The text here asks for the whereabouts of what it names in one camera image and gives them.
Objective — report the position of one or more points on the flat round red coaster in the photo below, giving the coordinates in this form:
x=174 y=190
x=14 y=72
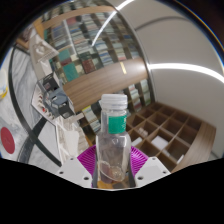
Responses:
x=7 y=140

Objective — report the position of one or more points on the white ramp architectural model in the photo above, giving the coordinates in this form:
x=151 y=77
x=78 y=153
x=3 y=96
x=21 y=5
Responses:
x=41 y=51

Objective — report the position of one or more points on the wooden bookshelf full of books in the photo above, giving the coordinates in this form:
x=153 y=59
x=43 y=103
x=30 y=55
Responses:
x=100 y=50

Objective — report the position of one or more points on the straight ceiling light strip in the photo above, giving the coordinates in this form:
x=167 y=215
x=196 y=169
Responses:
x=186 y=68

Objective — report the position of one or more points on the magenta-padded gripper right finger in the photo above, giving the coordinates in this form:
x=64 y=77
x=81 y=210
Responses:
x=151 y=168

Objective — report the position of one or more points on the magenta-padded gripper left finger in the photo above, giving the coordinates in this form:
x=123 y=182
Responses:
x=75 y=170

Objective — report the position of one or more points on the wooden cubby shelf unit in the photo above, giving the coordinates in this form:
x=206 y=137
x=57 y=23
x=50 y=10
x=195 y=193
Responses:
x=170 y=133

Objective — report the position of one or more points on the white city architectural model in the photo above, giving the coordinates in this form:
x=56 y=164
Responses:
x=73 y=136

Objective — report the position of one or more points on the clear plastic bottle white cap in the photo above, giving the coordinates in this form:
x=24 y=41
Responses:
x=113 y=143

